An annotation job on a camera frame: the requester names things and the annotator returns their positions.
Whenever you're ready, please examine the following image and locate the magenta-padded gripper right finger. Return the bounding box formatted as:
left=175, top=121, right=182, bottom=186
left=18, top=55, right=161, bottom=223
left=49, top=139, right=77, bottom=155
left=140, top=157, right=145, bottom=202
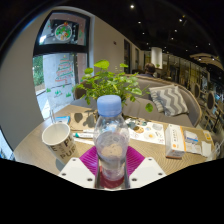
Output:
left=124, top=145, right=168, bottom=190

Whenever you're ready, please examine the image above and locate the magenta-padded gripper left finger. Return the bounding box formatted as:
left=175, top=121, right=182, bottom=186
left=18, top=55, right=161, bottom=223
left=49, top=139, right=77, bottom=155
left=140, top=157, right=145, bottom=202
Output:
left=58, top=145, right=102, bottom=190

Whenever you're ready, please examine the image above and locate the clear bottle with blue cap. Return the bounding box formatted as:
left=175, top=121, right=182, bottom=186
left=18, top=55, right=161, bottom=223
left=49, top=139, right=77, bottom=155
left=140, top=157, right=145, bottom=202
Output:
left=93, top=94, right=130, bottom=183

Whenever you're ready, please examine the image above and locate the white mug with black lettering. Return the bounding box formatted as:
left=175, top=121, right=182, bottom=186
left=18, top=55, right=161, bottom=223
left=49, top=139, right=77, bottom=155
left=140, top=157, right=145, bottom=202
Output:
left=41, top=122, right=81, bottom=165

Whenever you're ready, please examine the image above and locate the white pen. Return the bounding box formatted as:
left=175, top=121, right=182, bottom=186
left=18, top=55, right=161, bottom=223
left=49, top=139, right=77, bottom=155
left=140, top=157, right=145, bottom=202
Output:
left=73, top=132, right=95, bottom=139

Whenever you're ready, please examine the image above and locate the white printed paper sheet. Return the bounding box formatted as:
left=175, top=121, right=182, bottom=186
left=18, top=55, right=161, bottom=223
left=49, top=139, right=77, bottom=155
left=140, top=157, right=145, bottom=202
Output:
left=124, top=117, right=167, bottom=145

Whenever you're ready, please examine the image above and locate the white box with orange print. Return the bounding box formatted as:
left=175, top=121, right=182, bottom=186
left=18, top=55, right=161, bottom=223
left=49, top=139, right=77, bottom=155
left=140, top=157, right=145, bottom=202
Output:
left=164, top=123, right=187, bottom=160

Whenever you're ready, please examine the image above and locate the white and blue flat packet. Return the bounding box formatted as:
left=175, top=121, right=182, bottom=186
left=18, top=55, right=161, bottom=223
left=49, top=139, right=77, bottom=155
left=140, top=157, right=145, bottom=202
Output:
left=183, top=129, right=202, bottom=155

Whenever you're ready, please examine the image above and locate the grey curved sofa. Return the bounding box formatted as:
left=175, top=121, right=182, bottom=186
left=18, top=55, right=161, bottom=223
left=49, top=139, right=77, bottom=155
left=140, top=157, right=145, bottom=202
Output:
left=71, top=74, right=203, bottom=128

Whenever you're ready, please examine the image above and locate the white paper napkin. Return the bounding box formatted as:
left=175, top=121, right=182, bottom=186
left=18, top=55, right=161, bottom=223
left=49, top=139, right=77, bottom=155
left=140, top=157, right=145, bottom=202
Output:
left=200, top=140, right=213, bottom=158

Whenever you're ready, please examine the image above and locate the yellow card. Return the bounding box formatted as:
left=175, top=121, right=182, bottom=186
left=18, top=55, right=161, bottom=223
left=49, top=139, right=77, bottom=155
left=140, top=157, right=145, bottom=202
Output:
left=203, top=129, right=213, bottom=143

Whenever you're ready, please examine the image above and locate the grey white chevron pillow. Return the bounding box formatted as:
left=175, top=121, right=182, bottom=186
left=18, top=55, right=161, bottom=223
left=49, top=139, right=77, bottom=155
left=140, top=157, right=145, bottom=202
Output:
left=148, top=84, right=190, bottom=117

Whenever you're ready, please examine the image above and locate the group of dining chairs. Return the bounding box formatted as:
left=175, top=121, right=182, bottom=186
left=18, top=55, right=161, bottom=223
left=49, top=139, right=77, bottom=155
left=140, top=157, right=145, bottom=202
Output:
left=191, top=81, right=224, bottom=134

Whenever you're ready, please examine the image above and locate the green potted plant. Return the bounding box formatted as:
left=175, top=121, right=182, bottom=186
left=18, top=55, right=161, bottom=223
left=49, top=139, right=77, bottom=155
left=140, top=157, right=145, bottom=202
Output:
left=72, top=59, right=155, bottom=116

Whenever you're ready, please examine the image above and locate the person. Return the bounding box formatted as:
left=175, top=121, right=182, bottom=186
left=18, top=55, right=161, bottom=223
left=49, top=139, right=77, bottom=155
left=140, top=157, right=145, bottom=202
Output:
left=143, top=62, right=157, bottom=78

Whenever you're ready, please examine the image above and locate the group of ceiling lights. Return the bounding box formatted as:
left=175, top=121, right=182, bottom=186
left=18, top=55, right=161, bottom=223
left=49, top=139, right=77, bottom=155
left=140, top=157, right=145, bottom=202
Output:
left=128, top=2, right=214, bottom=61

